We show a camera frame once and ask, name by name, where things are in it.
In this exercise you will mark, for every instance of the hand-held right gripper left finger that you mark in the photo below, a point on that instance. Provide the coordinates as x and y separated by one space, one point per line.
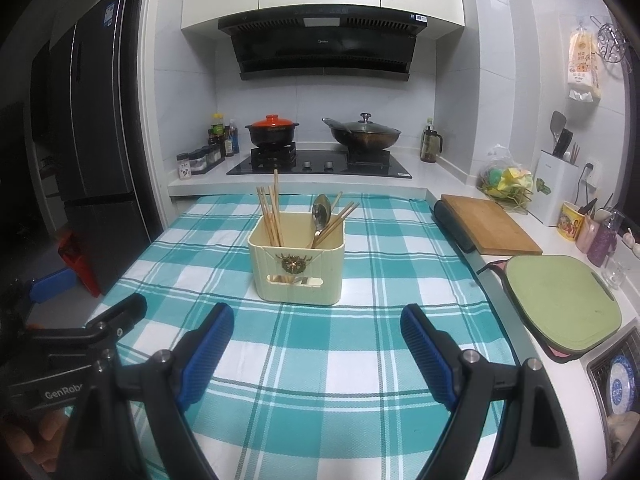
207 355

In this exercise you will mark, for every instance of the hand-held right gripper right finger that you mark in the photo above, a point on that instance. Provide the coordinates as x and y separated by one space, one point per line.
427 355

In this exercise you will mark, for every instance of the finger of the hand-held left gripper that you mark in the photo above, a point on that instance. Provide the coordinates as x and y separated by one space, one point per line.
52 285
122 312

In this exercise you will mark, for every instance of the cream utensil holder box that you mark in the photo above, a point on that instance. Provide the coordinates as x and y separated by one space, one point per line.
320 265

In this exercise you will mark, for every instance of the large metal spoon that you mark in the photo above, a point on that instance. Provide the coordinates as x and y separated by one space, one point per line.
319 216

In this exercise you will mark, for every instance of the person's left hand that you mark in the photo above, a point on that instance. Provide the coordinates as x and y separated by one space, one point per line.
35 435

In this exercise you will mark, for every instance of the red stool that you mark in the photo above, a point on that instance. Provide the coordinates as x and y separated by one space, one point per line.
80 265

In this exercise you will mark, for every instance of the teal checked tablecloth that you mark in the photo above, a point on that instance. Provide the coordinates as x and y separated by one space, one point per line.
310 360

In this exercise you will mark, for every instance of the dark grey tray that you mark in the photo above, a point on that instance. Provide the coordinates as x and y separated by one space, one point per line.
452 227

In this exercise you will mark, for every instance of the dark refrigerator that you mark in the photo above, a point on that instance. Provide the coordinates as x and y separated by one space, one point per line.
100 160

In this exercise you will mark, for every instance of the green cutting board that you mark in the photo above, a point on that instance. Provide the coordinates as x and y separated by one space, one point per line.
560 300

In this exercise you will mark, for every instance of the wooden cutting board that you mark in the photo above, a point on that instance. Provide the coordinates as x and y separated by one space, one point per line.
490 225

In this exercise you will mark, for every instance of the steel kitchen sink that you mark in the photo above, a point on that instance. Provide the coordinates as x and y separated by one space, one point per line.
597 375

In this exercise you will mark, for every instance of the plastic bag of yellow cloths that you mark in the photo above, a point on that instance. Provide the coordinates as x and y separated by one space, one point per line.
505 182

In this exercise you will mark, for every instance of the blue patterned plate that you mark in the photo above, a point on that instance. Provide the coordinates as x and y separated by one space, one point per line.
620 385

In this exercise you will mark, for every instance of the yellow printed mug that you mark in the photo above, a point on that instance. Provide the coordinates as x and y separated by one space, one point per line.
571 222

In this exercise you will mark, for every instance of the pink cup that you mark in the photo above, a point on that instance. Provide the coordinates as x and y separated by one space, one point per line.
586 235

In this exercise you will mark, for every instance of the dark sauce bottle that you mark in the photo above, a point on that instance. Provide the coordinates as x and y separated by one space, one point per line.
230 142

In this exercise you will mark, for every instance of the clear drinking glass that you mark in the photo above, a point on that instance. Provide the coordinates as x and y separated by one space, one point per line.
613 275

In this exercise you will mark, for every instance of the yellow-capped sauce bottle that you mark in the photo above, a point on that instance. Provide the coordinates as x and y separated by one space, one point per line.
216 130

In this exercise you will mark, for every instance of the purple soap bottle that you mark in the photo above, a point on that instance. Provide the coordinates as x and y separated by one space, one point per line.
603 242

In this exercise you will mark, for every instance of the dark green water jug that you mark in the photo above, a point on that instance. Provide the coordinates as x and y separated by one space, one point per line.
430 145

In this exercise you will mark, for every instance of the white knife holder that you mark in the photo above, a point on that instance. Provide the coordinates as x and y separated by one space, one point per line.
557 190

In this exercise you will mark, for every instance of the beige rag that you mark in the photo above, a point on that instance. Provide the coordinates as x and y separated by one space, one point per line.
622 435

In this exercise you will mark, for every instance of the black gas cooktop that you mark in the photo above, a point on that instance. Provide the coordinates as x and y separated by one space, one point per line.
320 165

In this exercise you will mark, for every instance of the black wok with lid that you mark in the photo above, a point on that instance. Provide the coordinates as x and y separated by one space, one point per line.
365 137

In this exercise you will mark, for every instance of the black clay pot red lid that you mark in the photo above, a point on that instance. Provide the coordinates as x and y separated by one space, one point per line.
272 135

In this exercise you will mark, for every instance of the garlic bulbs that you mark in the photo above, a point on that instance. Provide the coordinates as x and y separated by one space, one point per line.
631 242

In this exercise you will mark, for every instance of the grey spatula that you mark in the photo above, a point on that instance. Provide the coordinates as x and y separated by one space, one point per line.
558 122

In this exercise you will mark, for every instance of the black range hood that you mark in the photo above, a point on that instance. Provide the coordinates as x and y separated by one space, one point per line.
320 52

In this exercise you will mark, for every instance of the hanging food bag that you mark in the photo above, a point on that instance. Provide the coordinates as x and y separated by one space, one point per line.
584 62

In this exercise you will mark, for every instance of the metal steamer rack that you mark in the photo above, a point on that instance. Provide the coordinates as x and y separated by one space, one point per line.
612 42

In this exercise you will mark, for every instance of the wall socket with plug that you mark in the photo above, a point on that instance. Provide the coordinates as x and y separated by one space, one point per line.
588 175

